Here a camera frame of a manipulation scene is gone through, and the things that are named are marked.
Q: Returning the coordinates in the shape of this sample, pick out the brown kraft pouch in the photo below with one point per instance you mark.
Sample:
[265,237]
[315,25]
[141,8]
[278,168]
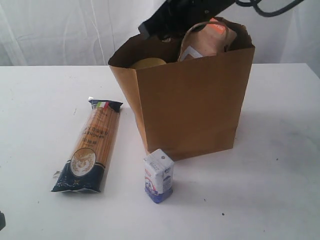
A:
[206,39]

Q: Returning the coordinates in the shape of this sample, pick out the spaghetti pack, blue ends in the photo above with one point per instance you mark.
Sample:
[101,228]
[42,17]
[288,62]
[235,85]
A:
[85,168]

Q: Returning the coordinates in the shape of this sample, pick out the brown paper shopping bag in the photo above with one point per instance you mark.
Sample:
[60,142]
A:
[186,108]

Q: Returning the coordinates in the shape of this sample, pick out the glass nut jar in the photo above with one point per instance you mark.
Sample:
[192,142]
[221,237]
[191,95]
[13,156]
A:
[148,63]

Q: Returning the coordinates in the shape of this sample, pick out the white backdrop curtain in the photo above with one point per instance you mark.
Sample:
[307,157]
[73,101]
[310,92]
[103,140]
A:
[88,32]

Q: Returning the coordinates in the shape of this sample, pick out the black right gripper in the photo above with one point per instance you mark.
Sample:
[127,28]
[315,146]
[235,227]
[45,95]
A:
[174,18]

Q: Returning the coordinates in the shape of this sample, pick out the small white blue milk carton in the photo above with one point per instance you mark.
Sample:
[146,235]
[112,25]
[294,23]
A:
[158,175]

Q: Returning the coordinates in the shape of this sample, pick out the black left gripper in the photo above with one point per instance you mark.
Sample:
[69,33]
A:
[2,220]

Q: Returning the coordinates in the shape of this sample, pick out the torn clear plastic scrap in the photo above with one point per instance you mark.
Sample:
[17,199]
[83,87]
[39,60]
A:
[56,174]

